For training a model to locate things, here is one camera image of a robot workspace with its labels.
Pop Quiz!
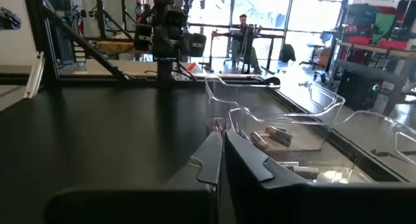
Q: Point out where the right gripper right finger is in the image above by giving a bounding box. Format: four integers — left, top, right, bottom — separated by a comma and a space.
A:
224, 130, 416, 224

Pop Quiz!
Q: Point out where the blue office chair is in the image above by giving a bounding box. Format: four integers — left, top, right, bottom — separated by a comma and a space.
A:
299, 31, 334, 69

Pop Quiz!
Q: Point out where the black bag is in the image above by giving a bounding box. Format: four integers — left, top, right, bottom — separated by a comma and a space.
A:
279, 43, 297, 64

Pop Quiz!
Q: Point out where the clear plastic bin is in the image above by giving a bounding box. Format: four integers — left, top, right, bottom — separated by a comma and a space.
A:
204, 73, 346, 153
227, 106, 416, 186

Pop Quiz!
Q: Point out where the black diagonal frame strut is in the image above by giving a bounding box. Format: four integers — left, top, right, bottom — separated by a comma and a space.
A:
40, 5, 129, 82

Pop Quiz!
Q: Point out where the blue crumpled item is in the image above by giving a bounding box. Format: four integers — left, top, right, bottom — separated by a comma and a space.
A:
0, 6, 22, 31

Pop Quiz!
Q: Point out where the white plastic strip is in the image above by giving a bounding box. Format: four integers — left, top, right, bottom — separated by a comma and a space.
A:
23, 51, 46, 100

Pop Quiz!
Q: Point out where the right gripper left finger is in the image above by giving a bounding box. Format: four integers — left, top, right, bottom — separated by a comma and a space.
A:
44, 131, 224, 224

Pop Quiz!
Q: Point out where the person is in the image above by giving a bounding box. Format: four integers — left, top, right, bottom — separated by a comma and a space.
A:
212, 13, 263, 75

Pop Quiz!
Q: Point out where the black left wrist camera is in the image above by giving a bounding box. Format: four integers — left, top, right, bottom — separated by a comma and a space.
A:
164, 5, 187, 29

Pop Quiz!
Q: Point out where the red box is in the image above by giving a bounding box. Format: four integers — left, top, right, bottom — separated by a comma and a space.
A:
347, 35, 372, 45
378, 39, 410, 51

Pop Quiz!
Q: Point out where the black desk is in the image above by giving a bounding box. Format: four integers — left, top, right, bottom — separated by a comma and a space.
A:
333, 58, 407, 116

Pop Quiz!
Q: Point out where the green box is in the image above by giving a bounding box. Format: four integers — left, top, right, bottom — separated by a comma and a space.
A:
372, 12, 397, 43

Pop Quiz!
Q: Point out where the black table mat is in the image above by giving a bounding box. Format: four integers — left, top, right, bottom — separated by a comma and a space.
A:
0, 84, 404, 224

